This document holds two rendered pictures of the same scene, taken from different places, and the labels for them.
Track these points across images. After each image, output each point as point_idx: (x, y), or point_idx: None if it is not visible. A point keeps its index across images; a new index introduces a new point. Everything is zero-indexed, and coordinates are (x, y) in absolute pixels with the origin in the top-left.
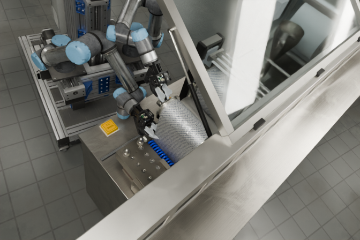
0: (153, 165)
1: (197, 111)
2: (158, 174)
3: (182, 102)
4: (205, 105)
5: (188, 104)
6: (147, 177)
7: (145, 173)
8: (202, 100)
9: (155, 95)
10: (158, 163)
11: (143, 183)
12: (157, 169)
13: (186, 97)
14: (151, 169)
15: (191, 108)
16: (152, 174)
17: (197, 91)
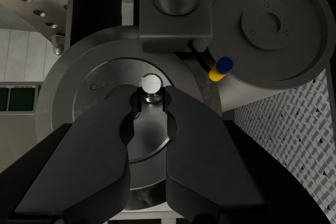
0: None
1: (232, 106)
2: (56, 3)
3: (243, 89)
4: (276, 108)
5: (243, 98)
6: None
7: None
8: (292, 111)
9: (51, 135)
10: None
11: None
12: None
13: (290, 89)
14: None
15: (230, 101)
16: None
17: (326, 135)
